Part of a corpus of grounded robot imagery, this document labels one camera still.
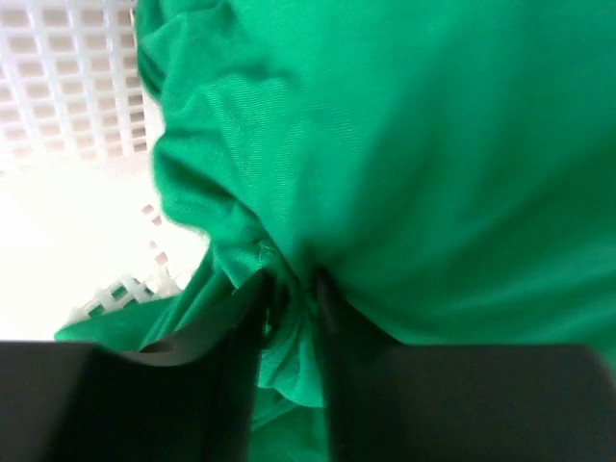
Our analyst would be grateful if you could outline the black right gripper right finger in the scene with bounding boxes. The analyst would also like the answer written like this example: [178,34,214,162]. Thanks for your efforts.
[316,276,615,461]

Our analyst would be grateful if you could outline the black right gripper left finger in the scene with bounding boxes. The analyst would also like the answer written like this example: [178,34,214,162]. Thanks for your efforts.
[1,273,272,461]

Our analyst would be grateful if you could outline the green t-shirt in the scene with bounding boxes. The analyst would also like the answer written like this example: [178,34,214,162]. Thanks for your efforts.
[56,1,615,461]

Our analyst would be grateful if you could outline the white plastic basket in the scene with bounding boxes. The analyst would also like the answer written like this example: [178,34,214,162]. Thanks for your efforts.
[1,1,202,339]

